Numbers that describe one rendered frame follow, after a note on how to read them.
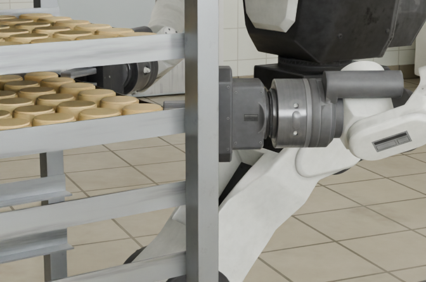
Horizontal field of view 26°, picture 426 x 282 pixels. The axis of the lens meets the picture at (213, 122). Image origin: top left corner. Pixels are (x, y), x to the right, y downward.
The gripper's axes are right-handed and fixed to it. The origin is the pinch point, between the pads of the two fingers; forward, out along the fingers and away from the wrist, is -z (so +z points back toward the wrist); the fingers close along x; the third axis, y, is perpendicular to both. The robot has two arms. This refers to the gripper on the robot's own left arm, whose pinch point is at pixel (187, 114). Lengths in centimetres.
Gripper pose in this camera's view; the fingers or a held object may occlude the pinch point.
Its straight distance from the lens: 116.3
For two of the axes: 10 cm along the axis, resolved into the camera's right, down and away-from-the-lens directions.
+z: 10.0, -0.1, 0.6
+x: 0.0, -9.8, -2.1
